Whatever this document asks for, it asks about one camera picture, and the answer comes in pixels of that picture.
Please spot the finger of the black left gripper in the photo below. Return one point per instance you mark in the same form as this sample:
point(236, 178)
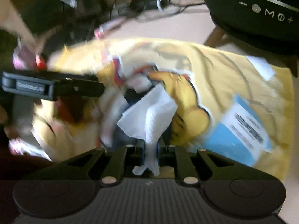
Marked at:
point(47, 85)

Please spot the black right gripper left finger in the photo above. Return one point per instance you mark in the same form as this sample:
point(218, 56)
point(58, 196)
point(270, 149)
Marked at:
point(121, 162)

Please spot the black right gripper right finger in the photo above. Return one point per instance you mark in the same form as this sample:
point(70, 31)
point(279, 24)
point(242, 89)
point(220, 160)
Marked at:
point(178, 158)

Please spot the white paper towel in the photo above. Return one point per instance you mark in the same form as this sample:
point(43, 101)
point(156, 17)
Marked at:
point(147, 120)

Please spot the person left hand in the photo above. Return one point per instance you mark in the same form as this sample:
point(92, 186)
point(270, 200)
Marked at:
point(8, 131)

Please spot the red shiny object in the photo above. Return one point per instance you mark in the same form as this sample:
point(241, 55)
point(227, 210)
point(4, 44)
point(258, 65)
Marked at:
point(40, 63)

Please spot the blue wipes packet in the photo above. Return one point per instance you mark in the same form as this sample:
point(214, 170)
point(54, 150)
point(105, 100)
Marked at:
point(239, 135)

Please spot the yellow cartoon printed cloth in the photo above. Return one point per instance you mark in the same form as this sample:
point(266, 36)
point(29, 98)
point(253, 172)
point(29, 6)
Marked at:
point(201, 80)

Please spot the black power adapter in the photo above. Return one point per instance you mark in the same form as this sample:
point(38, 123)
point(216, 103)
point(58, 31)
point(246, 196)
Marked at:
point(140, 6)

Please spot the wooden speaker stand leg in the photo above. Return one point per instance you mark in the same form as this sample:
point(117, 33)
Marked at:
point(216, 38)

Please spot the black round speaker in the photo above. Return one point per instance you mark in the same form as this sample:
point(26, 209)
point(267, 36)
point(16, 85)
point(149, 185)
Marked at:
point(270, 25)

